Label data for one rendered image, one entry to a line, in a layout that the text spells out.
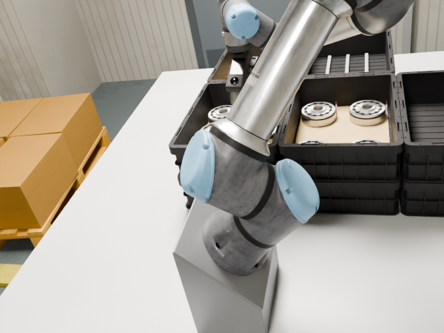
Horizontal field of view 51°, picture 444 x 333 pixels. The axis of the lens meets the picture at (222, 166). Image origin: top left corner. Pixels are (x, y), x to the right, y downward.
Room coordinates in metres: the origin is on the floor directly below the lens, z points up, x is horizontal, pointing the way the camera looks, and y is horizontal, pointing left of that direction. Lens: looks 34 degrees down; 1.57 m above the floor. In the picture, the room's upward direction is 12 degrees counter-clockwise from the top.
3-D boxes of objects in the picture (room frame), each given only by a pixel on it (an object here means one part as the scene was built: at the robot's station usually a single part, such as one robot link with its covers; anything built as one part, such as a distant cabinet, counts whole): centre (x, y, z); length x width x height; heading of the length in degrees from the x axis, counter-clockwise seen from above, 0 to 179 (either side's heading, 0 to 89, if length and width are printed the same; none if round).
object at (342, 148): (1.12, -0.35, 0.92); 0.40 x 0.30 x 0.02; 160
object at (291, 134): (1.12, -0.35, 0.87); 0.40 x 0.30 x 0.11; 160
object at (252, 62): (1.24, -0.12, 1.06); 0.09 x 0.08 x 0.12; 159
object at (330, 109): (1.25, -0.32, 0.86); 0.10 x 0.10 x 0.01
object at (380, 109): (1.20, -0.46, 0.86); 0.10 x 0.10 x 0.01
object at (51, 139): (2.48, 1.18, 0.20); 1.11 x 0.80 x 0.40; 161
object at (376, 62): (1.50, -0.49, 0.87); 0.40 x 0.30 x 0.11; 160
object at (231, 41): (1.24, -0.11, 1.14); 0.08 x 0.08 x 0.05
